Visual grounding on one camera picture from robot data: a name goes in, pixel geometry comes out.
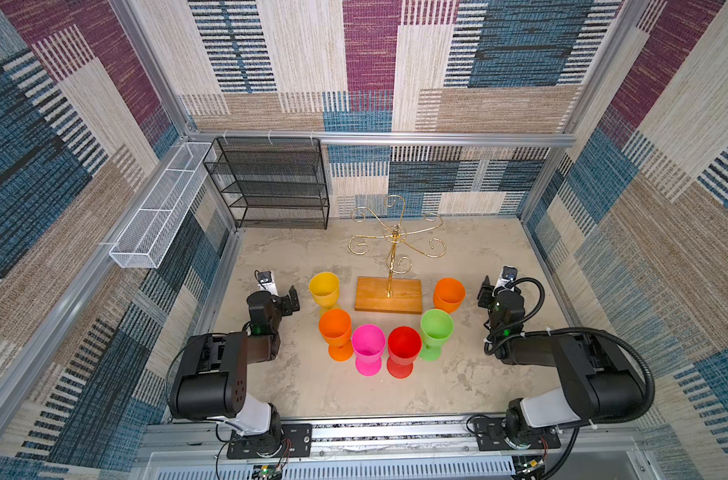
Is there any yellow plastic wine glass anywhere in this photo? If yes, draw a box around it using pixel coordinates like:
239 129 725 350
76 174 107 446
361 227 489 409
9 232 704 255
309 272 340 316

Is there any orange back wine glass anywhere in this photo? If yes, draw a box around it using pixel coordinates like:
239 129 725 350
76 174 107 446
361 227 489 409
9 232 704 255
433 278 466 313

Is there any orange wine glass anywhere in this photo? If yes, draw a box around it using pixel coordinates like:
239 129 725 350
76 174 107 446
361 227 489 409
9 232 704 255
319 309 354 362
433 278 466 313

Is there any orange front wine glass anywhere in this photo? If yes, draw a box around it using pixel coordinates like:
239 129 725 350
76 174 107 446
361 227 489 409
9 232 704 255
319 309 354 362

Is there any green plastic wine glass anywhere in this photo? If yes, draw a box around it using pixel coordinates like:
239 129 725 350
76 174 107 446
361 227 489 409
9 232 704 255
419 309 454 361

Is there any pink plastic wine glass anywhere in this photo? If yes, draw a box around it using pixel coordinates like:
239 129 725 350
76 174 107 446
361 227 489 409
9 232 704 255
352 324 386 377

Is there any red plastic wine glass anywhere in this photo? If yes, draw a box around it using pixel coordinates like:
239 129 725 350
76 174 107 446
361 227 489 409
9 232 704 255
387 326 423 379

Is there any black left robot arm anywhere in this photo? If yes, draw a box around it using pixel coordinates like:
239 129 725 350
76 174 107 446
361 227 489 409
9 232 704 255
168 287 300 458

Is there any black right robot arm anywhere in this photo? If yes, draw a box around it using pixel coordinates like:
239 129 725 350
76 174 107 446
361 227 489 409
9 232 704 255
477 269 656 449

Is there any black mesh shelf rack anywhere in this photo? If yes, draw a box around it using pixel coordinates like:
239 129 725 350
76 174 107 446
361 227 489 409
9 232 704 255
204 137 330 229

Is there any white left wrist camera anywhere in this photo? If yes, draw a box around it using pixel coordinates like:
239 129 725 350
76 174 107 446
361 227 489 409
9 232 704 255
254 270 278 296

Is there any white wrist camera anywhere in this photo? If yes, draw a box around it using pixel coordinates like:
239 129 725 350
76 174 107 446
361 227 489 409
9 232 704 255
254 270 278 296
495 265 518 289

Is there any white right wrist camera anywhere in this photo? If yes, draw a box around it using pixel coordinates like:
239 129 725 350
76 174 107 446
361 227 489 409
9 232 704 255
495 265 518 289

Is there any gold wire wine glass rack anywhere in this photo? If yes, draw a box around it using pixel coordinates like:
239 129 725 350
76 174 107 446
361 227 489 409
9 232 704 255
348 195 448 315

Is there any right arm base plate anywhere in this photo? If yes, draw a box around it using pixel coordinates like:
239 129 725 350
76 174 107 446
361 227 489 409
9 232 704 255
466 415 562 451

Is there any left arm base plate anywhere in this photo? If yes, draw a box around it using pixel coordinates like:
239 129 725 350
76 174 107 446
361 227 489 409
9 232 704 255
226 423 313 460

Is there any white wire mesh basket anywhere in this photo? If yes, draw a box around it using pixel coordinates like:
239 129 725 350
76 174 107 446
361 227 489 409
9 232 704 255
109 142 213 269

